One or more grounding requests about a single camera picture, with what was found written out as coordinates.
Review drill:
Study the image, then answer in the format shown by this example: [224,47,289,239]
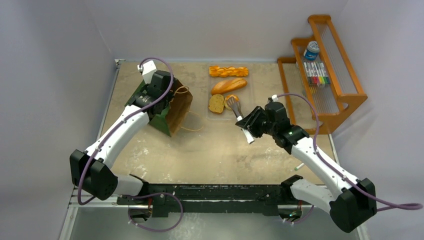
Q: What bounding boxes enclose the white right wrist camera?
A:
[267,94,279,103]

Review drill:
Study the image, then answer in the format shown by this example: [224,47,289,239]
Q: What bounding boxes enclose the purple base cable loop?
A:
[127,189,185,232]

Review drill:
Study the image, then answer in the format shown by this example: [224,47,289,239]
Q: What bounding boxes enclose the orange braided fake bread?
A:
[209,65,249,78]

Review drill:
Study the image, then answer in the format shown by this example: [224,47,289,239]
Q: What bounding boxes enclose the metal tongs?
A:
[231,102,255,145]

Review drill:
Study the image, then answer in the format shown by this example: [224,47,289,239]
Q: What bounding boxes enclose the round orange fake bun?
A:
[224,94,240,111]

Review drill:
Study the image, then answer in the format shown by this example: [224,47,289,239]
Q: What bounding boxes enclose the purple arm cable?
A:
[276,93,424,213]
[77,57,175,206]

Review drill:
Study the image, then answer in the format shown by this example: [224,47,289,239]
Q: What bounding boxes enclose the green capped white marker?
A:
[294,163,305,171]

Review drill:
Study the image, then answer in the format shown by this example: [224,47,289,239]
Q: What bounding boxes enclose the blue white jar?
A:
[303,41,320,61]

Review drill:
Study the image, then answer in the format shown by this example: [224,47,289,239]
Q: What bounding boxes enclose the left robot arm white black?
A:
[69,70,175,205]

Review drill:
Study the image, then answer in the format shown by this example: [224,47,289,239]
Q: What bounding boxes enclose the set of coloured markers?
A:
[303,61,331,87]

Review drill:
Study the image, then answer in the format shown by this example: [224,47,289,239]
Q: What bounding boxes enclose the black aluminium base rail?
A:
[116,175,309,220]

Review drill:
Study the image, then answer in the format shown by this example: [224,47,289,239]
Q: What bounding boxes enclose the green brown paper bag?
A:
[122,78,193,137]

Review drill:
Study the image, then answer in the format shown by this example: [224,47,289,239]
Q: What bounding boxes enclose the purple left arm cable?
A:
[77,57,175,206]

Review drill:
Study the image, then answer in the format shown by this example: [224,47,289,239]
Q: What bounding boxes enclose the orange wooden rack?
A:
[277,14,368,135]

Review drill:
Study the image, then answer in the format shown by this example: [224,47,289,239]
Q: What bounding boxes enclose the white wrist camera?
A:
[267,94,279,103]
[137,60,158,84]

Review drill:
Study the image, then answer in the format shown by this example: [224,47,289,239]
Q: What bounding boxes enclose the clear plastic tray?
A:
[205,62,255,122]

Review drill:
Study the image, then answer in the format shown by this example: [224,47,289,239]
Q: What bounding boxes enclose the brown fake bread slice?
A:
[208,94,225,115]

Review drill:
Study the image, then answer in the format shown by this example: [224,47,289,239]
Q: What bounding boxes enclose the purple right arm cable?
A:
[276,93,424,213]

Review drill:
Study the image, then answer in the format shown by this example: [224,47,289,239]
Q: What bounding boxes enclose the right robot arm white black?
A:
[236,102,377,233]

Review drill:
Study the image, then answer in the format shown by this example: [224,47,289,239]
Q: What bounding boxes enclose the orange fake baguette loaf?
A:
[210,77,248,95]

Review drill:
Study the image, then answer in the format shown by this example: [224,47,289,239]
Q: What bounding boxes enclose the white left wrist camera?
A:
[137,60,158,84]

